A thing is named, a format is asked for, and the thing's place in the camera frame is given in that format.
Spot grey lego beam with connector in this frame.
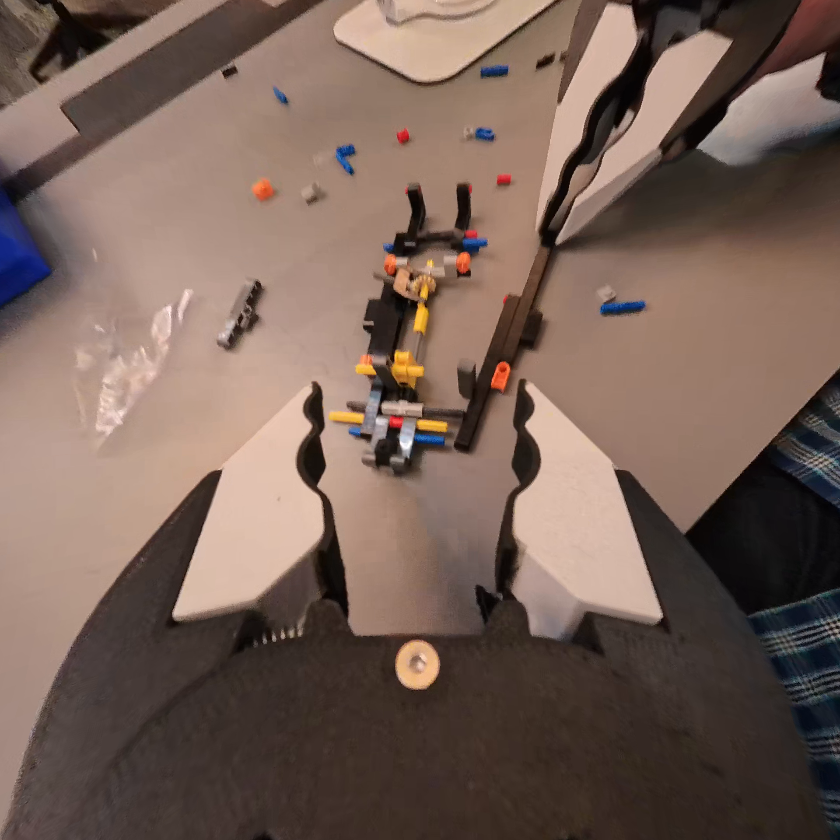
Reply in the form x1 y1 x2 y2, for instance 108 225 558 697
217 279 263 349

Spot white rounded flat base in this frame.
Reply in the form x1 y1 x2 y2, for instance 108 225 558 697
333 0 559 85

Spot long black lego beam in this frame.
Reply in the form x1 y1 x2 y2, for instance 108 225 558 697
453 244 555 454

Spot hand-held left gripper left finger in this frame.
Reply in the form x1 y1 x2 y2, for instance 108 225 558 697
172 381 350 636

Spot person's trousers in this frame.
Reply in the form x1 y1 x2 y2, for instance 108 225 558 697
686 453 840 618

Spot person's right hand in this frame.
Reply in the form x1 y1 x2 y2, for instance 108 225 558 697
764 0 840 76

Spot lego chassis assembly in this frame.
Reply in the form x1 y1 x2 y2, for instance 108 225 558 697
328 182 490 476

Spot person's plaid shirt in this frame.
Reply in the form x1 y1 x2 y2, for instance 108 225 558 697
748 377 840 837

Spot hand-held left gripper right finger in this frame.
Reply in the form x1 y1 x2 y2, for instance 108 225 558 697
492 378 665 642

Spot blue box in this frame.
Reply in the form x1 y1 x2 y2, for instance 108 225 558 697
0 184 52 309

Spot black chair base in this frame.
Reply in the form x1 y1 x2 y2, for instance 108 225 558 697
29 0 178 83

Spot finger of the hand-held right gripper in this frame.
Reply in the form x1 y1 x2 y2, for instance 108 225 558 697
537 0 644 242
553 31 732 247

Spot clear plastic bag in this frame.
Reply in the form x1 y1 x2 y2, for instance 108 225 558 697
72 289 194 447

